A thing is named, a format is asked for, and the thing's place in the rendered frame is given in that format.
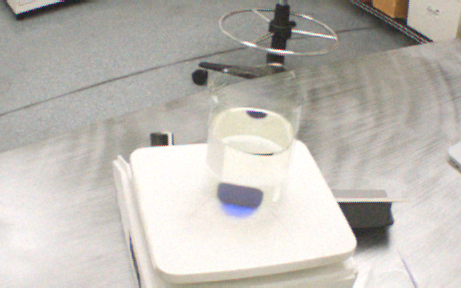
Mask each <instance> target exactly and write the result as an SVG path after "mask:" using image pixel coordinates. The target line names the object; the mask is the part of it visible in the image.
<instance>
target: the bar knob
mask: <svg viewBox="0 0 461 288"><path fill-rule="evenodd" d="M150 142H151V147H160V146H174V142H173V133H170V132H151V133H150Z"/></svg>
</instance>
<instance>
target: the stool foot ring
mask: <svg viewBox="0 0 461 288"><path fill-rule="evenodd" d="M250 11H252V12H253V13H254V14H256V15H257V16H259V17H260V18H262V19H263V20H264V21H266V22H267V23H269V30H268V33H267V34H265V35H263V36H261V37H259V38H258V39H256V40H254V41H253V40H252V41H251V42H248V41H246V40H242V39H240V38H238V37H234V36H233V35H231V34H230V33H229V32H228V31H227V30H226V29H225V27H224V25H223V22H224V20H225V19H226V18H227V17H229V16H231V15H233V14H236V13H243V12H250ZM258 11H272V12H275V8H256V7H247V8H241V9H237V10H234V11H231V12H229V13H225V14H224V15H223V16H222V17H221V18H220V20H219V28H220V30H221V31H222V33H223V34H224V35H225V36H227V37H229V38H230V39H232V40H233V41H235V42H237V43H239V44H241V45H245V46H247V47H250V48H253V49H256V50H260V51H264V52H270V53H272V54H276V55H284V56H301V57H312V56H322V55H325V54H328V53H330V52H333V51H334V50H336V49H337V48H338V46H339V36H338V35H337V33H336V32H335V31H334V30H333V29H332V28H331V27H330V26H328V25H327V24H325V23H324V22H322V21H320V20H317V19H315V18H312V17H310V16H307V15H303V14H301V13H297V12H292V11H290V15H295V16H299V17H303V18H305V19H307V20H309V21H312V22H314V23H316V24H318V25H320V26H322V27H323V28H325V29H326V30H328V31H329V32H330V33H331V34H332V35H333V37H332V36H329V35H325V34H317V33H312V32H308V31H301V30H293V28H295V27H296V23H295V21H293V20H290V21H289V22H288V23H289V25H288V26H286V27H285V26H281V25H277V24H275V23H274V20H270V19H268V18H266V17H265V16H264V15H262V14H261V13H260V12H258ZM292 34H298V35H301V36H312V37H318V38H321V39H331V40H334V41H335V44H334V45H333V46H332V47H331V48H328V49H325V50H322V51H318V52H316V51H312V52H297V51H284V50H276V49H269V48H266V47H264V46H261V45H257V44H256V43H260V42H262V41H264V40H266V39H268V38H269V37H272V38H275V39H280V40H288V39H290V38H291V35H292Z"/></svg>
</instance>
